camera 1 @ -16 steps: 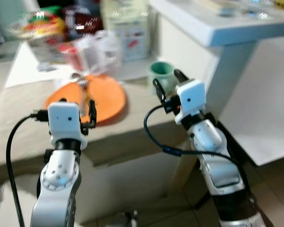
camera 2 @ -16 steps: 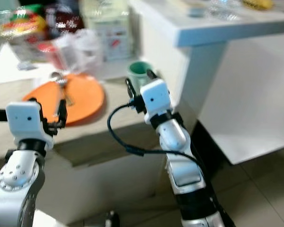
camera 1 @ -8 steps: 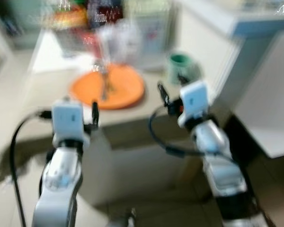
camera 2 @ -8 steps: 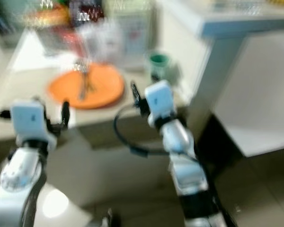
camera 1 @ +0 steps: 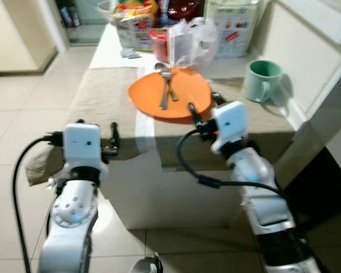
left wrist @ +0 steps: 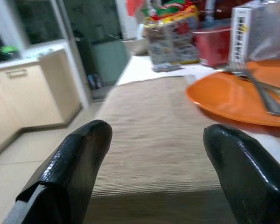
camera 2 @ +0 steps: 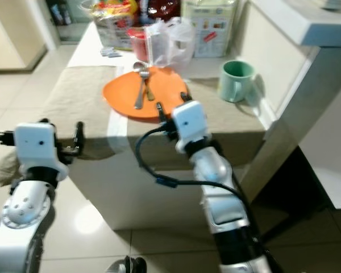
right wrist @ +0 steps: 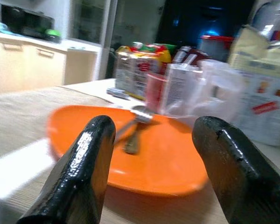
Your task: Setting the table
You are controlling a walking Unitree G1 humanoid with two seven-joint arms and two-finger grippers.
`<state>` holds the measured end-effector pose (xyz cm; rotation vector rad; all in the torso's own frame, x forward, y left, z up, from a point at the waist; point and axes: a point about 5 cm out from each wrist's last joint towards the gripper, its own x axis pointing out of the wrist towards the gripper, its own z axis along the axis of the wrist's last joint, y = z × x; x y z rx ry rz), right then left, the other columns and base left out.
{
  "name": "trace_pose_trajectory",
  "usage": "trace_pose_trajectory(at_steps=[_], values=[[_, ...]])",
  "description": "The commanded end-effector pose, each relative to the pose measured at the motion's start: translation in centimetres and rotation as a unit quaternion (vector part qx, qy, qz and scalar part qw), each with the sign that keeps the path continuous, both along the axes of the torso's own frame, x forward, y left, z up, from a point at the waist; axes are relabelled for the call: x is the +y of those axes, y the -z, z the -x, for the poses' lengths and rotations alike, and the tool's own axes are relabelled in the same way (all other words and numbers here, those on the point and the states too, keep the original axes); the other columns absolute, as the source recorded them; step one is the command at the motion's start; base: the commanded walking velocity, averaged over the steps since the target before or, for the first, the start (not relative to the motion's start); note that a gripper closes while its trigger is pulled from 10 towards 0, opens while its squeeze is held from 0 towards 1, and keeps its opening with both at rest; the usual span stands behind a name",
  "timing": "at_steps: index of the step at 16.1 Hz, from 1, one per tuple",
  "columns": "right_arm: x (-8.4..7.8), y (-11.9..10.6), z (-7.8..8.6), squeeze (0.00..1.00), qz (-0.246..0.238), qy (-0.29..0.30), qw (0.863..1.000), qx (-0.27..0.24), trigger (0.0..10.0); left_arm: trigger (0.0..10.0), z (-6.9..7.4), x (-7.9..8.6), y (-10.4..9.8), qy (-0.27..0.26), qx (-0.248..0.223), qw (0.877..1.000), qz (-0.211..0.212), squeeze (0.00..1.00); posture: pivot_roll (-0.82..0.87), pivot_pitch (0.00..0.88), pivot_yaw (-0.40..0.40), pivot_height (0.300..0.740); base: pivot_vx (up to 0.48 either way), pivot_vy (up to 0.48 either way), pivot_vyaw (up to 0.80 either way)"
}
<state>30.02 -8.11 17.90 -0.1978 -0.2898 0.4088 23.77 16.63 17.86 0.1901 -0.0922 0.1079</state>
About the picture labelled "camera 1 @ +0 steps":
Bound orange plate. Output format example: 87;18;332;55
128;67;213;123

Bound beige linen table cloth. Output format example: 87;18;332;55
26;67;299;185

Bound green mug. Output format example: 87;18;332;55
243;59;284;104

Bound white plastic bag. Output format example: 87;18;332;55
169;17;218;70

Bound small white carton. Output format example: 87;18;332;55
168;27;185;64

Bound white table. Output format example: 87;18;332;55
88;23;299;231

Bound red plastic cup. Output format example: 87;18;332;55
148;30;172;62

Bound cream cracker package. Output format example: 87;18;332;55
205;0;263;59

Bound small grey white packets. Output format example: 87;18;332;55
120;49;141;60

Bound dark red snack bag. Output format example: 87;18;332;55
158;0;205;22

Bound yellow red snack bag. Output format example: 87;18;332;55
111;0;160;53

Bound white counter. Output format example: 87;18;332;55
255;0;341;200

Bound dark bottle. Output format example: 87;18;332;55
59;6;70;27
70;8;81;28

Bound beige cabinet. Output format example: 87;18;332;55
0;0;59;75

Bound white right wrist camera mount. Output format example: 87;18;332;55
210;101;249;155

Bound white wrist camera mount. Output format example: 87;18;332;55
63;122;110;174
210;101;249;155

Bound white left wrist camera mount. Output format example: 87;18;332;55
63;122;110;174

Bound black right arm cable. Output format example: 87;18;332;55
176;128;290;200

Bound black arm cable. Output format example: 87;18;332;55
176;128;290;200
11;132;66;273

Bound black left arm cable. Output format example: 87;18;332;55
11;132;66;273

